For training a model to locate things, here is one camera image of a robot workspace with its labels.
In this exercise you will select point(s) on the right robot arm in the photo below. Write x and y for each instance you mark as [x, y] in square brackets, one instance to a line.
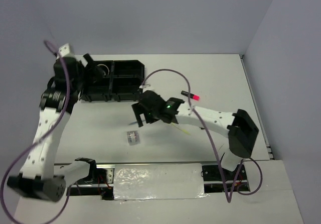
[238, 127]

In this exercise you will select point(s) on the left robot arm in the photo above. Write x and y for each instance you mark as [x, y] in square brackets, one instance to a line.
[37, 179]

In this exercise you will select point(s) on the yellow thin pen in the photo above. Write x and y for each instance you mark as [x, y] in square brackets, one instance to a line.
[179, 128]

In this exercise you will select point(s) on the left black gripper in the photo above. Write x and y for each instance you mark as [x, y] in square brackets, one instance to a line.
[95, 74]

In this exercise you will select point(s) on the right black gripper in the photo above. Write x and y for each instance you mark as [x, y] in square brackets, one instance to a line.
[138, 109]

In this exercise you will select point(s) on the silver foil covered panel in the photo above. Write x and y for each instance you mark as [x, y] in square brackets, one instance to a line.
[158, 181]

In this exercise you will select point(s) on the pink highlighter marker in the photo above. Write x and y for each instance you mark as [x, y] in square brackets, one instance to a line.
[190, 95]

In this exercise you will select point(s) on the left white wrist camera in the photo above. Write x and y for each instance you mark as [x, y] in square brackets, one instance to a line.
[66, 51]

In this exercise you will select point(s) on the metal mounting rail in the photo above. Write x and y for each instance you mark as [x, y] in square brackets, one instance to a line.
[156, 163]

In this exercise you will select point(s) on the large clear tape roll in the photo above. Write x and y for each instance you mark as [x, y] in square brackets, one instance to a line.
[102, 65]

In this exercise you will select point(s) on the black four-compartment organizer tray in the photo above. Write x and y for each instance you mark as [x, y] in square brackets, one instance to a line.
[121, 84]

